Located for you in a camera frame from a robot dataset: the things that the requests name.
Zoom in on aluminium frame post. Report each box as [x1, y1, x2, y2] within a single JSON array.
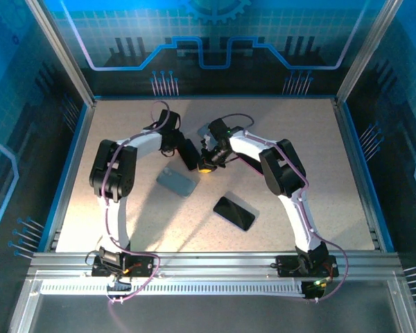
[[333, 0, 406, 105], [25, 0, 97, 107]]

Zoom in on black smartphone blue frame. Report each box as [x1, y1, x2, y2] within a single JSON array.
[[177, 137, 202, 171]]

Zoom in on black smartphone pink frame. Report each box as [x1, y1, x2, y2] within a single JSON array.
[[213, 195, 257, 232]]

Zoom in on grey metal sheet panel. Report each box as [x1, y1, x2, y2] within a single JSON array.
[[31, 294, 403, 333]]

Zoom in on aluminium frame rail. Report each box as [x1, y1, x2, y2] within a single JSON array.
[[27, 251, 405, 280]]

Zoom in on black electronics board with LEDs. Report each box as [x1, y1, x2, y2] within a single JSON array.
[[302, 279, 330, 300]]

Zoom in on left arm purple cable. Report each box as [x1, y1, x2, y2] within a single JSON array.
[[85, 100, 173, 306]]

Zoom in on aluminium side rail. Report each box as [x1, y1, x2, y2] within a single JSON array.
[[44, 101, 97, 253], [332, 99, 385, 253]]

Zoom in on white slotted cable duct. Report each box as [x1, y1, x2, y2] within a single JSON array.
[[40, 282, 304, 296]]

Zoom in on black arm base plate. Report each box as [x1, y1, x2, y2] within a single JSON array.
[[276, 255, 340, 278], [92, 255, 156, 278]]

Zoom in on light blue-grey phone case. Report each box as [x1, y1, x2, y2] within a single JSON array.
[[155, 166, 198, 199]]

